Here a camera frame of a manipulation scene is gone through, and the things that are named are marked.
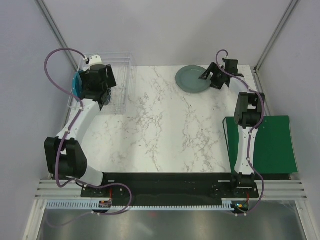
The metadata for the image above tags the left aluminium frame post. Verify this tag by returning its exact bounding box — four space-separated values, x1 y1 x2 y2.
34 0 78 70

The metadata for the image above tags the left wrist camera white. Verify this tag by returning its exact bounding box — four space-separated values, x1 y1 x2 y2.
83 54 103 68

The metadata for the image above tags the aluminium frame post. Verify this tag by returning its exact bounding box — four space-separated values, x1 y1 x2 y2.
34 0 78 70
253 0 300 75

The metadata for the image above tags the aluminium rail front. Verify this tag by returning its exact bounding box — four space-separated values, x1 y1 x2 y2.
35 180 307 200

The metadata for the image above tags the right aluminium frame post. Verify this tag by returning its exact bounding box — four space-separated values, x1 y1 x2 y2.
253 0 300 75

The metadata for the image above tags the green mat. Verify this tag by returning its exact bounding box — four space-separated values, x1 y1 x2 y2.
222 115 298 174

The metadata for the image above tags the right cable duct white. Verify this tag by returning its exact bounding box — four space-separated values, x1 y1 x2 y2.
221 198 250 212

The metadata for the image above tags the blue scalloped plate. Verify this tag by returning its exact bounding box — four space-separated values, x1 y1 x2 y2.
72 70 84 99

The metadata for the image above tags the pale green ceramic plate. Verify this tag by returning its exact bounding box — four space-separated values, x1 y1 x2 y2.
175 65 211 94

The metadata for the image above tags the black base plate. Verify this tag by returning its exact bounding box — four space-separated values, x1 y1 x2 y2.
81 173 260 209

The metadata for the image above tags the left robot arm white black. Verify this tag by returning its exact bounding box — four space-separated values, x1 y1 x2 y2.
44 63 117 186

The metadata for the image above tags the white wire dish rack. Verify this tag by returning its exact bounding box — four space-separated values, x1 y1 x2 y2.
67 51 138 116

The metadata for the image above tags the left cable duct white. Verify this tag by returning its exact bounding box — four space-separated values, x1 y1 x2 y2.
46 199 113 210

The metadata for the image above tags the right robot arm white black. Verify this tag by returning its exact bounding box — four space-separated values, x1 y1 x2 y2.
199 59 265 176

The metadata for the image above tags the cable duct white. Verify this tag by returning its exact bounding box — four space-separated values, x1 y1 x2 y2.
46 199 113 210
221 198 250 212

